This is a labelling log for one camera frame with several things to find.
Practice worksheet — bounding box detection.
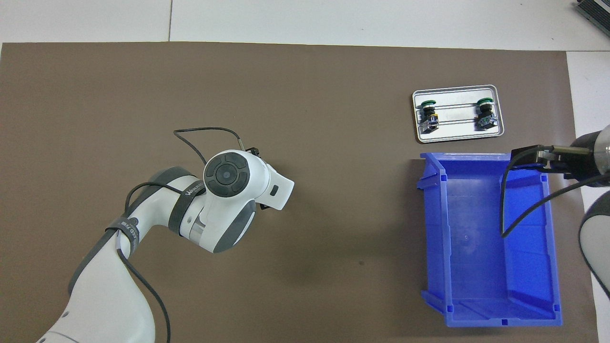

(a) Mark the green push button switch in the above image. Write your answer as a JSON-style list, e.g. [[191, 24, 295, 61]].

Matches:
[[418, 99, 440, 131], [474, 98, 496, 131]]

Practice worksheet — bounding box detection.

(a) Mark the grey ribbed device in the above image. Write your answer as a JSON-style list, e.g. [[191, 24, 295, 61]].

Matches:
[[574, 0, 610, 24]]

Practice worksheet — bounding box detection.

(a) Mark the blue plastic storage bin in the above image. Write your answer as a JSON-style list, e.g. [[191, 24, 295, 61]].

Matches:
[[417, 152, 563, 327]]

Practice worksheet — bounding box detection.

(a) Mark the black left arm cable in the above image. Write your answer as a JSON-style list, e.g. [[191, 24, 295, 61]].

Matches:
[[114, 126, 262, 343]]

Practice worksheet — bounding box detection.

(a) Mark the brown table mat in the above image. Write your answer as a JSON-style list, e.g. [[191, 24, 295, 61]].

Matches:
[[0, 42, 600, 343]]

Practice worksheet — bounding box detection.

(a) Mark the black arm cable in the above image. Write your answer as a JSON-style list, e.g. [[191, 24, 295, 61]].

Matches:
[[114, 126, 262, 343], [499, 157, 610, 239]]

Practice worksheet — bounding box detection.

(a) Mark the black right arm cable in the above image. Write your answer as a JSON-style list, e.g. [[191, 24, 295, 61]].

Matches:
[[499, 157, 610, 239]]

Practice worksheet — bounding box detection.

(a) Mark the grey metal tray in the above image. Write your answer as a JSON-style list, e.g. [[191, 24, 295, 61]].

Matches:
[[412, 85, 505, 143]]

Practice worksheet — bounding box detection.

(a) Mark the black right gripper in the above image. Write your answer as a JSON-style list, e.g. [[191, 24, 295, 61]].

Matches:
[[511, 133, 602, 181]]

